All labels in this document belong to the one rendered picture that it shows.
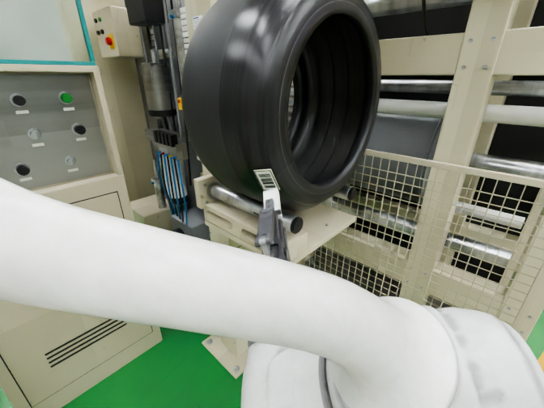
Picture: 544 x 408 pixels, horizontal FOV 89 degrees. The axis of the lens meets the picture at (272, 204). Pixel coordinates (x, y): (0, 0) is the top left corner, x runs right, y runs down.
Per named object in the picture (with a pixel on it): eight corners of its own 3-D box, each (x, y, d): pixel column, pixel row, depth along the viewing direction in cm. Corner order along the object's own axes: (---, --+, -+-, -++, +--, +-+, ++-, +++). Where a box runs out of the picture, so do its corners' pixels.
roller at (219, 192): (221, 193, 94) (210, 198, 91) (218, 181, 91) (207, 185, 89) (303, 229, 72) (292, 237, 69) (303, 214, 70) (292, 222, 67)
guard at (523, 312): (288, 267, 150) (293, 137, 120) (291, 265, 151) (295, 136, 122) (492, 381, 94) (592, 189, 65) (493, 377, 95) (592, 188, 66)
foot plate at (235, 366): (201, 343, 142) (201, 340, 141) (241, 313, 159) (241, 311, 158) (235, 379, 125) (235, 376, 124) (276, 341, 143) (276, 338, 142)
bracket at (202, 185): (196, 206, 91) (193, 178, 87) (278, 177, 117) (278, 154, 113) (202, 210, 89) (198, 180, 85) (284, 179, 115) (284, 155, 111)
